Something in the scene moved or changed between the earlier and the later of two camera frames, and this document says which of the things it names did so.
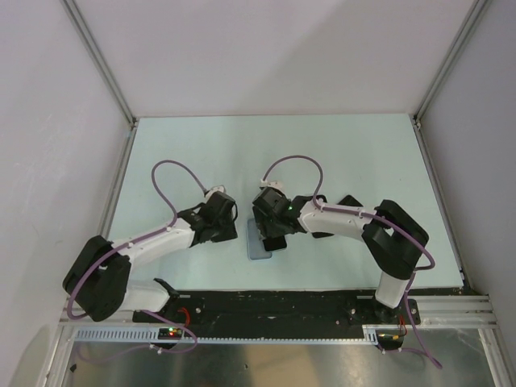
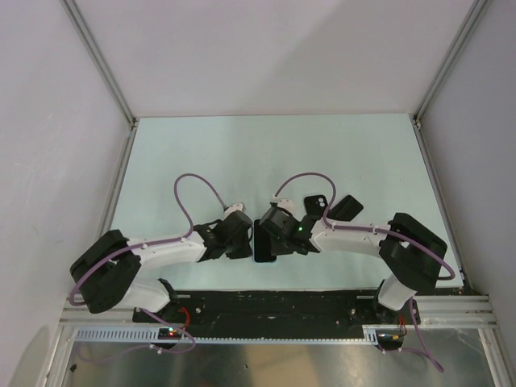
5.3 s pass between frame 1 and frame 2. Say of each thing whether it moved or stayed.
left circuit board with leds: stayed
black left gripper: moved
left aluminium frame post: stayed
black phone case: moved
